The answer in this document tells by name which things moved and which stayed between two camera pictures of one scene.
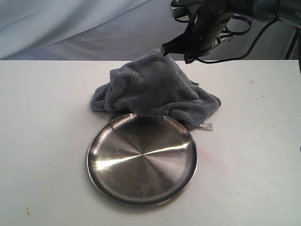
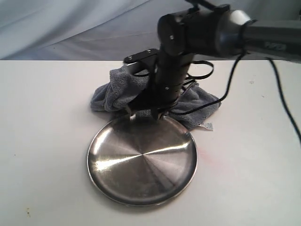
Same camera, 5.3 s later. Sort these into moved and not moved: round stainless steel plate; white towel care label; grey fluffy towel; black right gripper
Moved: black right gripper
Not moved: white towel care label; grey fluffy towel; round stainless steel plate
